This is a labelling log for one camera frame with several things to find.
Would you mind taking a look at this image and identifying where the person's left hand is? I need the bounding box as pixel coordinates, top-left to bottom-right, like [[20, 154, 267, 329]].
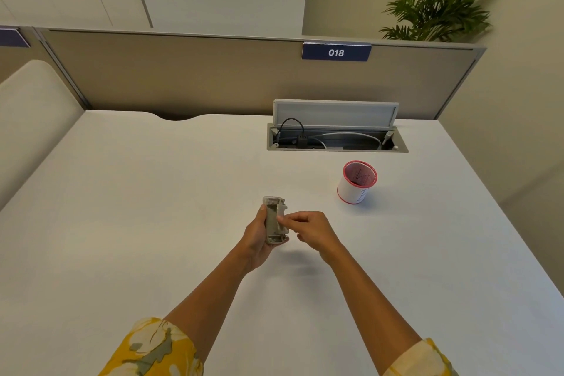
[[236, 205, 290, 274]]

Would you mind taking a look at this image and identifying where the person's right hand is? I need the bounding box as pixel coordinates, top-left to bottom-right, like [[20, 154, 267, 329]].
[[278, 211, 345, 266]]

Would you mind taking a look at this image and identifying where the grey plastic housing part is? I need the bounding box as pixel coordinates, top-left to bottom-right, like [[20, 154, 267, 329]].
[[263, 196, 290, 245]]

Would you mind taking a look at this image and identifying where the person's right forearm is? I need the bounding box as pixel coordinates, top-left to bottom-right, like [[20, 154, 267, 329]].
[[319, 244, 423, 373]]

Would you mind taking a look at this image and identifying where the person's left forearm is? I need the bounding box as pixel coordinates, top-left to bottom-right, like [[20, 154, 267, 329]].
[[163, 251, 255, 363]]

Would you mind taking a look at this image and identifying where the white cup with red rim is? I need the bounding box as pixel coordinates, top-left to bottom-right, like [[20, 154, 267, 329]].
[[337, 161, 378, 205]]

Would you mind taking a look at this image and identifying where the beige desk partition panel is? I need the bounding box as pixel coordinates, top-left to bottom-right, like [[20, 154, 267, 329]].
[[35, 28, 487, 121]]

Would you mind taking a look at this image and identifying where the blue number sign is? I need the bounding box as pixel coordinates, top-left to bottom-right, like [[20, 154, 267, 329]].
[[302, 42, 372, 62]]

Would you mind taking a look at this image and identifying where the yellow floral left sleeve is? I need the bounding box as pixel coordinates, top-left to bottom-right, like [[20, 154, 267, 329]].
[[98, 318, 204, 376]]

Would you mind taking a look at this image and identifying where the yellow floral sleeve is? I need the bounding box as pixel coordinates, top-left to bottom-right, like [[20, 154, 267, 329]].
[[98, 318, 204, 376], [382, 338, 460, 376]]

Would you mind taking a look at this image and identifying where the yellow floral right sleeve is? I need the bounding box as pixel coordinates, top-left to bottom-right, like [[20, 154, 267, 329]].
[[382, 338, 460, 376]]

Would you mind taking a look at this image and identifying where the beige partition panel with sign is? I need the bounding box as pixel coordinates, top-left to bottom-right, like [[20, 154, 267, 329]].
[[0, 26, 91, 110]]

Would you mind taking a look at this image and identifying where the black cable with plug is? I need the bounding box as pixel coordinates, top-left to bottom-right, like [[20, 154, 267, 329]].
[[273, 118, 327, 148]]

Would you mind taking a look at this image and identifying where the white cable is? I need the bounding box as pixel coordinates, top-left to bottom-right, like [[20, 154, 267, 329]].
[[314, 132, 382, 151]]

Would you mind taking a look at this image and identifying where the grey desk cable box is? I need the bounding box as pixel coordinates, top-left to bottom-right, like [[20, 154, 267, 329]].
[[266, 99, 409, 153]]

